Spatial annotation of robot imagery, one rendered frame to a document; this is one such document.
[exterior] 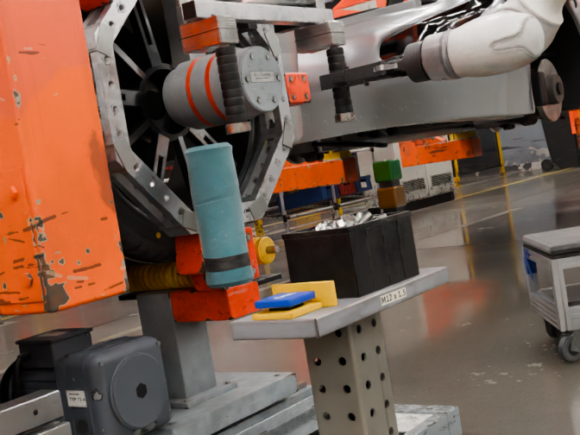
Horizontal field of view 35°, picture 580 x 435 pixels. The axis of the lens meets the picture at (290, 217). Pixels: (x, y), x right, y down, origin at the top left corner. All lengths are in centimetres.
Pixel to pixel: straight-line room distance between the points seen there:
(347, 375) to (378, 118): 299
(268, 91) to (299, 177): 449
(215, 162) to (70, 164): 32
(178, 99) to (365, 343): 62
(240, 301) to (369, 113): 268
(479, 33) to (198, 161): 54
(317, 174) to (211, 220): 452
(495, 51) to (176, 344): 87
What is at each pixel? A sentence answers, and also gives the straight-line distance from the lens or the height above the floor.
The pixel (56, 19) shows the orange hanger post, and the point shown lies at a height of 96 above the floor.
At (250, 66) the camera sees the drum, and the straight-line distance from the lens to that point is 176.
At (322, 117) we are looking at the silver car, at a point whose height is 89.
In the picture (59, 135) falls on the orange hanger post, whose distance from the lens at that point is 146.
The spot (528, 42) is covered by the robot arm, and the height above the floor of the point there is 82.
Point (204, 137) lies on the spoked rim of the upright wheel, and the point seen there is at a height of 77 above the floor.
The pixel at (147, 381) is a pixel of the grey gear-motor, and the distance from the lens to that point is 175.
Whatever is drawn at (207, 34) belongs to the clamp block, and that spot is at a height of 92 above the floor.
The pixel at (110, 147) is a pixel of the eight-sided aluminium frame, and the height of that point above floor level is 76.
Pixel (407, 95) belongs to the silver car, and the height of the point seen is 92.
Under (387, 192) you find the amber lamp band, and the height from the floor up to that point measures 60.
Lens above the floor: 67
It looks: 3 degrees down
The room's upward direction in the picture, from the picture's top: 9 degrees counter-clockwise
